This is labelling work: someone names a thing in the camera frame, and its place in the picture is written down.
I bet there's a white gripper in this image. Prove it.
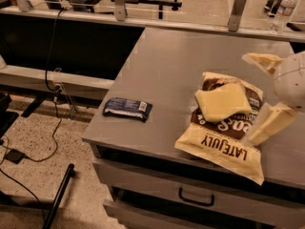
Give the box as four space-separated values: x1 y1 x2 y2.
241 52 305 146

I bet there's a grey drawer with black handle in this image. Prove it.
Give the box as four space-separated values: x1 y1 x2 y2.
93 158 305 229

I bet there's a yellow sponge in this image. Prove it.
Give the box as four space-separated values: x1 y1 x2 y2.
195 83 252 123

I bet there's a black chair leg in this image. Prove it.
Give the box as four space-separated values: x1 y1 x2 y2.
42 163 75 229

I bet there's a black power cable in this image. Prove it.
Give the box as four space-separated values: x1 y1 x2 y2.
0 9 65 208

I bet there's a brown Late July chip bag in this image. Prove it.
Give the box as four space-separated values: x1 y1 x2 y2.
174 72 264 184

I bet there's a clear plastic water bottle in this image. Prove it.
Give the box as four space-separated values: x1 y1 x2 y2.
270 0 298 35

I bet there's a black power adapter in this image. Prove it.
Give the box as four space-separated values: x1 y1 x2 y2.
5 149 25 164

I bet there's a blue snack packet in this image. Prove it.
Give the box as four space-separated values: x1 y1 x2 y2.
102 97 153 122

